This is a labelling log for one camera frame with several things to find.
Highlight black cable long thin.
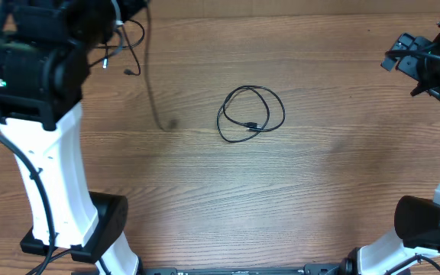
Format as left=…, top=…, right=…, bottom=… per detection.
left=144, top=4, right=177, bottom=132

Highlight black cable silver plugs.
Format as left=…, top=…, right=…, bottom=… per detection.
left=88, top=18, right=146, bottom=70

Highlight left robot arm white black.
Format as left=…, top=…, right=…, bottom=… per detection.
left=0, top=0, right=147, bottom=274

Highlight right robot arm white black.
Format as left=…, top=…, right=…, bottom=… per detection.
left=325, top=20, right=440, bottom=274

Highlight black cable coiled usb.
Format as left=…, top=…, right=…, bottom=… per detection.
left=215, top=85, right=286, bottom=144

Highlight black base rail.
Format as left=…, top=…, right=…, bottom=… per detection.
left=138, top=264, right=339, bottom=275

